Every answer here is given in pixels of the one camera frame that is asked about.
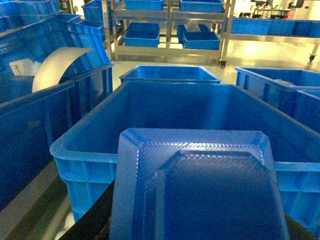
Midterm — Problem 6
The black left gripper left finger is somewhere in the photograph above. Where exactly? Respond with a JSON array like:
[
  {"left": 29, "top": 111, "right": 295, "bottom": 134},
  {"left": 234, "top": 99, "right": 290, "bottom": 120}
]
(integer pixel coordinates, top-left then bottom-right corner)
[{"left": 60, "top": 182, "right": 115, "bottom": 240}]

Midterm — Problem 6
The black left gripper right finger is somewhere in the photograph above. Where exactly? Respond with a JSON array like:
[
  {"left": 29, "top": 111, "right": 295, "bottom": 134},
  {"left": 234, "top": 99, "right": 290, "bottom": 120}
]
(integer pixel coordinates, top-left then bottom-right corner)
[{"left": 285, "top": 213, "right": 318, "bottom": 240}]

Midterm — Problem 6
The blue rectangular plastic part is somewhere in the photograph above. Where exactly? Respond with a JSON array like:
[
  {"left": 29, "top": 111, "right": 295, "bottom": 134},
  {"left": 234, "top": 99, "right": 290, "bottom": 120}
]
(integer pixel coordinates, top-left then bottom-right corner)
[{"left": 109, "top": 128, "right": 290, "bottom": 240}]

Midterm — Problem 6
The large blue target bin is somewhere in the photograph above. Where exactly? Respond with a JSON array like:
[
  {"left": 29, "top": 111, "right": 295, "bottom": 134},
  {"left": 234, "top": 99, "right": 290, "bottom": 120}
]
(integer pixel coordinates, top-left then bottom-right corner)
[{"left": 50, "top": 81, "right": 320, "bottom": 237}]

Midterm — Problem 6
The blue bin right front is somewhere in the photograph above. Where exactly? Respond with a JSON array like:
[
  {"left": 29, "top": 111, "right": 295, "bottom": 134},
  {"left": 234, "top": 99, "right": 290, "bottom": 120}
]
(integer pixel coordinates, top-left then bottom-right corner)
[{"left": 293, "top": 87, "right": 320, "bottom": 133}]

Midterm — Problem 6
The blue bin right rear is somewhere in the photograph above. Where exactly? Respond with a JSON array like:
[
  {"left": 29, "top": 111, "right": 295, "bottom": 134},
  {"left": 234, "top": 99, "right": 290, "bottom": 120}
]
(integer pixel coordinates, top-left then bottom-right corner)
[{"left": 235, "top": 67, "right": 320, "bottom": 116}]

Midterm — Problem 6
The blue bin behind target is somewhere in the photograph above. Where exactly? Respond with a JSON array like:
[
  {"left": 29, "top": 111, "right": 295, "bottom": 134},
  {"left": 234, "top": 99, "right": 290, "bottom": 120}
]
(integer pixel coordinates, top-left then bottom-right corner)
[{"left": 119, "top": 65, "right": 221, "bottom": 84}]

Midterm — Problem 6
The curved grey sheet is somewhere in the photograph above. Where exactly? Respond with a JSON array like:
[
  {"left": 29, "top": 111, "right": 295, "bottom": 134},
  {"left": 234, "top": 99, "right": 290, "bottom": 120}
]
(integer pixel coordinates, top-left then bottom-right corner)
[{"left": 31, "top": 47, "right": 93, "bottom": 93}]

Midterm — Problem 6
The far steel wheeled rack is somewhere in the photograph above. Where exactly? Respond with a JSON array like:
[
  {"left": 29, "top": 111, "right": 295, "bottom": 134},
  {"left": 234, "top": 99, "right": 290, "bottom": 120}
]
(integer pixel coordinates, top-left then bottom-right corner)
[{"left": 106, "top": 0, "right": 236, "bottom": 69}]

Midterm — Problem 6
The far blue bin left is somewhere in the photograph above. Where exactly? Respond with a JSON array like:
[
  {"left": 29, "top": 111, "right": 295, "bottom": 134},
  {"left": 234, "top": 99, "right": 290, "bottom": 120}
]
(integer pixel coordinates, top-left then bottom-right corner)
[{"left": 123, "top": 22, "right": 160, "bottom": 48}]

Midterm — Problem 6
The far blue bin right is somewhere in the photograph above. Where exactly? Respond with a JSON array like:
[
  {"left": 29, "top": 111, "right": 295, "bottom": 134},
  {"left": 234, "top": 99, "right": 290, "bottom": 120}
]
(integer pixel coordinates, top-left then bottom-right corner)
[{"left": 182, "top": 31, "right": 220, "bottom": 51}]

